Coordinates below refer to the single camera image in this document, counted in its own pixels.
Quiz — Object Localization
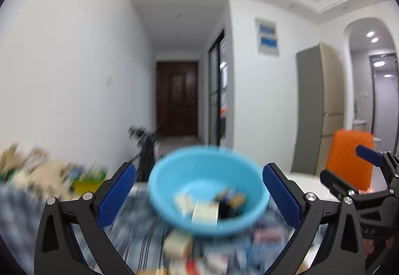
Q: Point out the blue plaid cloth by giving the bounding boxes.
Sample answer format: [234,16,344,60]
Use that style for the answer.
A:
[0,182,312,275]

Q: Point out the black small item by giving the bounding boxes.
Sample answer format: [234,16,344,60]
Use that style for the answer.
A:
[215,188,247,219]

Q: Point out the orange chair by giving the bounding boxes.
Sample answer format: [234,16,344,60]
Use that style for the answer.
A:
[324,129,375,191]

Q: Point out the beige cardboard pile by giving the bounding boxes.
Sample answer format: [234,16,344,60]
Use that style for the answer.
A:
[0,144,108,192]

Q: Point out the yellow plastic container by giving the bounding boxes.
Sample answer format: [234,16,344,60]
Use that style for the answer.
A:
[72,180,105,196]

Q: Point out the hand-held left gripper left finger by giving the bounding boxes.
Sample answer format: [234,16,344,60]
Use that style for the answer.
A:
[34,162,138,275]

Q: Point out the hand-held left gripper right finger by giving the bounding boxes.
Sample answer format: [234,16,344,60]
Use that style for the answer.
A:
[262,163,366,275]

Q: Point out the tan small box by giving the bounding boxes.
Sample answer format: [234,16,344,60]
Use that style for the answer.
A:
[174,192,196,214]

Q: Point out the cream small box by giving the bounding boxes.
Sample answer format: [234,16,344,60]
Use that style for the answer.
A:
[192,202,219,226]

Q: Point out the beige tall refrigerator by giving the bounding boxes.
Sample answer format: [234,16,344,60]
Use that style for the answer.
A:
[296,42,346,175]

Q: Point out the gold square box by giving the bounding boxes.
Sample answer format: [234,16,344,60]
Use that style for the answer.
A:
[164,230,194,263]

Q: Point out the dark brown wooden door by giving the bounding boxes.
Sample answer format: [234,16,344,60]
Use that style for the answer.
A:
[156,61,199,138]

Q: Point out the black framed glass sliding door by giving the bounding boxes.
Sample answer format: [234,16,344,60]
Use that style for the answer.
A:
[208,29,229,146]

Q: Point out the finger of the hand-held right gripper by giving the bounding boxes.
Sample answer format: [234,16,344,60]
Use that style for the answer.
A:
[356,145,399,189]
[320,169,362,201]

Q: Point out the grey wall panel blue windows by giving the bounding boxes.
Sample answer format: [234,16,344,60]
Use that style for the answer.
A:
[255,17,280,57]

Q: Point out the light blue plastic basin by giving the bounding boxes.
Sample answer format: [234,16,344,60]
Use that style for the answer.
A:
[148,145,269,237]

